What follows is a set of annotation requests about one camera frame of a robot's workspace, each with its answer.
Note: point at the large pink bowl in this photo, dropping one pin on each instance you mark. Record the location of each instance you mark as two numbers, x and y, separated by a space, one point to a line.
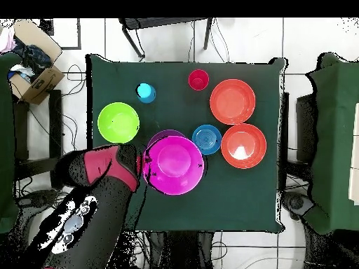
174 165

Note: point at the purple bowl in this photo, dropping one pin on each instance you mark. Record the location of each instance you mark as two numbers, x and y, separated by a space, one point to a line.
165 133

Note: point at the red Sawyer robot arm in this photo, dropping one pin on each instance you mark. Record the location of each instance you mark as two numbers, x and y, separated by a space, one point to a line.
98 224

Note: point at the green bowl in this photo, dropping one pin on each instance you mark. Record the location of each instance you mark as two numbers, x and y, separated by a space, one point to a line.
118 122

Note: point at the light blue cup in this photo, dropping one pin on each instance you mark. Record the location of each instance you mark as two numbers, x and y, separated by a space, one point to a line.
145 93

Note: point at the blue bowl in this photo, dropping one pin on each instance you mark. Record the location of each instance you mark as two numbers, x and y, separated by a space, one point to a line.
206 139

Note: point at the dark green tablecloth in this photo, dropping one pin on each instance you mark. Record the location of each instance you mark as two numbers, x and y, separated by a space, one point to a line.
224 201

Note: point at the red cup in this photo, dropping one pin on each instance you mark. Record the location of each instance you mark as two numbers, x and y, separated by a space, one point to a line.
198 79

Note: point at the black caster leg with knob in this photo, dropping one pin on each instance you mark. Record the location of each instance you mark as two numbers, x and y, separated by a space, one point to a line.
297 202
36 197

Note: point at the orange bowl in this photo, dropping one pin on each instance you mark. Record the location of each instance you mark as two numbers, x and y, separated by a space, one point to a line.
243 138
232 101

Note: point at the cardboard box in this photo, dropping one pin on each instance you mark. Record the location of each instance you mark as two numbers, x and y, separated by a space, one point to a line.
39 84

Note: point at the green-covered side table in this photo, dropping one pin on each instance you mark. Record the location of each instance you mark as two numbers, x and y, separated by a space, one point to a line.
7 140
336 112

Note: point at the black cabinet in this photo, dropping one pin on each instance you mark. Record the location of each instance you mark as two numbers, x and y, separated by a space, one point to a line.
305 126

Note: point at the black bench frame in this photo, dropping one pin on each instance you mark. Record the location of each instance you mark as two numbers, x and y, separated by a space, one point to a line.
54 126

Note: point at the black metal chair frame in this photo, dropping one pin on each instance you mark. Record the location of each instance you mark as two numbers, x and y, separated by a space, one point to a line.
157 22

